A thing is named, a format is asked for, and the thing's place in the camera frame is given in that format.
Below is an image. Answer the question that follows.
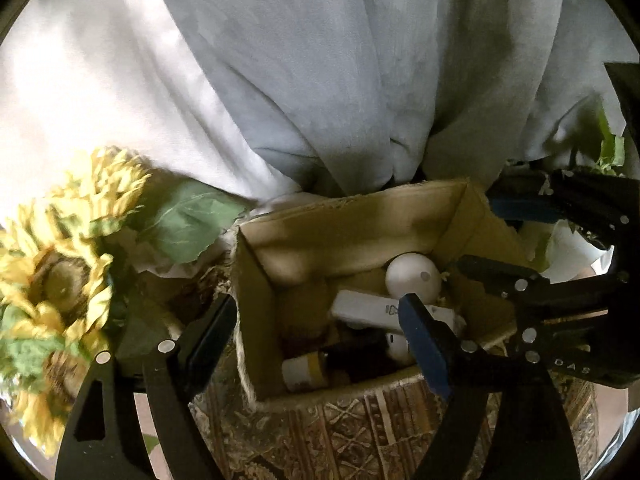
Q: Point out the white bottle yellow label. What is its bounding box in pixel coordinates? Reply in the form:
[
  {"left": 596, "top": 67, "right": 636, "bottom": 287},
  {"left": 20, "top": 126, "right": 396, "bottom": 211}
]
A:
[{"left": 281, "top": 351, "right": 332, "bottom": 392}]

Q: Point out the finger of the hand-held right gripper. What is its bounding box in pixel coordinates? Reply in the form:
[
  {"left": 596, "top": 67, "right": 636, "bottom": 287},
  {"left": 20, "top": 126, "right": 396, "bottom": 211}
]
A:
[
  {"left": 486, "top": 169, "right": 631, "bottom": 248},
  {"left": 452, "top": 255, "right": 631, "bottom": 321}
]

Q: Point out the white remote control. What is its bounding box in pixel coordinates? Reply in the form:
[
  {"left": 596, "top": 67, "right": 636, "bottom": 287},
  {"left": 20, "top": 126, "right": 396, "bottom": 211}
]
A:
[{"left": 331, "top": 289, "right": 468, "bottom": 341}]

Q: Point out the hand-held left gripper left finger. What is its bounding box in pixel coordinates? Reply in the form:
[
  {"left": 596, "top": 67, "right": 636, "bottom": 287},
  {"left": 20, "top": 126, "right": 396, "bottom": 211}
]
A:
[{"left": 55, "top": 292, "right": 238, "bottom": 480}]

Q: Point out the brown cardboard box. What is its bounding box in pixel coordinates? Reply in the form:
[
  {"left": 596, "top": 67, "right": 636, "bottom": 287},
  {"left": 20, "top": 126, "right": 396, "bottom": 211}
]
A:
[{"left": 227, "top": 177, "right": 533, "bottom": 413}]

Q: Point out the white round plastic device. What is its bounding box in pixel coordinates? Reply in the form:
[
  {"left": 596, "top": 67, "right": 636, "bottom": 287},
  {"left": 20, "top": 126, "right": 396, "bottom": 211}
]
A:
[{"left": 385, "top": 253, "right": 443, "bottom": 306}]

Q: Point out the small white plastic case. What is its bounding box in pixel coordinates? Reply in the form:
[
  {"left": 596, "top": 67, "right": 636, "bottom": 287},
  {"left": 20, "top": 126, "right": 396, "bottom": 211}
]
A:
[{"left": 384, "top": 332, "right": 418, "bottom": 363}]

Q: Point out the white sheer curtain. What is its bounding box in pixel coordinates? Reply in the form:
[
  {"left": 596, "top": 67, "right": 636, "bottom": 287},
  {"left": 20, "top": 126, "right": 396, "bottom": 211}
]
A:
[{"left": 0, "top": 0, "right": 301, "bottom": 221}]

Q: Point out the artificial sunflower bouquet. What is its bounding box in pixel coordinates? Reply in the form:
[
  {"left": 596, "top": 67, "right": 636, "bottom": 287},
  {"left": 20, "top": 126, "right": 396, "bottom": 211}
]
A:
[{"left": 0, "top": 145, "right": 251, "bottom": 461}]

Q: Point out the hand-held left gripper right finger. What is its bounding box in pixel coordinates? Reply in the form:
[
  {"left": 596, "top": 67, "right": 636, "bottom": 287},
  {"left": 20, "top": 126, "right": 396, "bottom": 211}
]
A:
[{"left": 397, "top": 292, "right": 583, "bottom": 480}]

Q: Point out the green leafy plant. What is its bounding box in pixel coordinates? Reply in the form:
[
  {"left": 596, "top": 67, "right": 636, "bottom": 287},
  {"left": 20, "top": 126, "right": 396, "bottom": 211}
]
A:
[{"left": 550, "top": 105, "right": 628, "bottom": 181}]

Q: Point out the brown patterned mat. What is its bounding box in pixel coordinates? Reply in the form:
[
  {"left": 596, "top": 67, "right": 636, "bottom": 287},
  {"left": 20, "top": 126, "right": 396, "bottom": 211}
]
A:
[{"left": 190, "top": 375, "right": 601, "bottom": 480}]

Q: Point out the grey curtain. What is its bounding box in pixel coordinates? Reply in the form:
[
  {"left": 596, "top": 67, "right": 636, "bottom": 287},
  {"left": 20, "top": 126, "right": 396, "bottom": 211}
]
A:
[{"left": 145, "top": 0, "right": 626, "bottom": 198}]

